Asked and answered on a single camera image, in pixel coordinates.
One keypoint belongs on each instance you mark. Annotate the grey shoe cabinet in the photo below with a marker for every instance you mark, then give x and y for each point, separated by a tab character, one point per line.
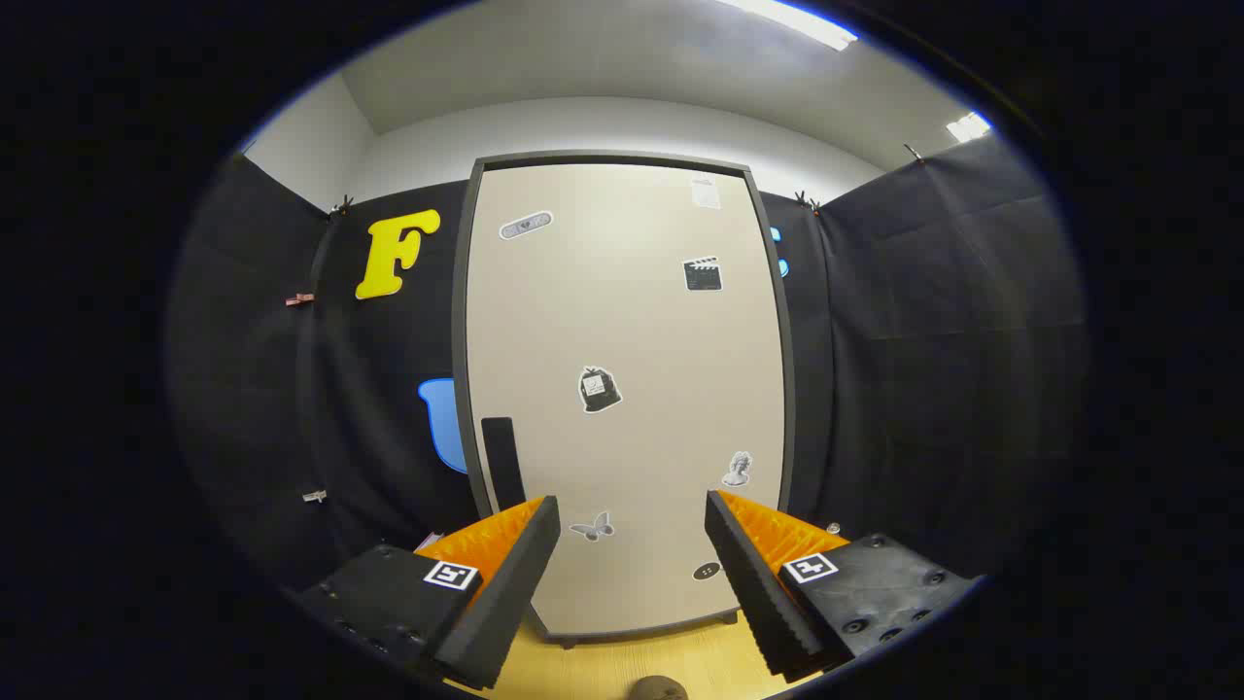
612	158

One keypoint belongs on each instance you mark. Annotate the small ceiling light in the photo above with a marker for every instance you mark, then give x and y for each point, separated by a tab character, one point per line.
969	127

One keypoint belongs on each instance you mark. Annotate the beige shoe cabinet door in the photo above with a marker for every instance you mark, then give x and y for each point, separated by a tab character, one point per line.
622	311

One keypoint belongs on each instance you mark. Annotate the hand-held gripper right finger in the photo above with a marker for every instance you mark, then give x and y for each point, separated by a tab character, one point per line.
768	603

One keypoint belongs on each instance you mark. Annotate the black backdrop cloth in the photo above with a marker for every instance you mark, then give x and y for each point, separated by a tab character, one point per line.
923	340

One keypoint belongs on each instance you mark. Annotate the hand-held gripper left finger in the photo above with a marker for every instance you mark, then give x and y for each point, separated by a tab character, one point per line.
505	593

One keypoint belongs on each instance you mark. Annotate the brown fuzzy shoe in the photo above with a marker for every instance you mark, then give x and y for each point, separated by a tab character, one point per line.
656	689

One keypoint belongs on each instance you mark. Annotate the long ceiling light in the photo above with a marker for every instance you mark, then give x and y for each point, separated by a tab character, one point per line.
792	21

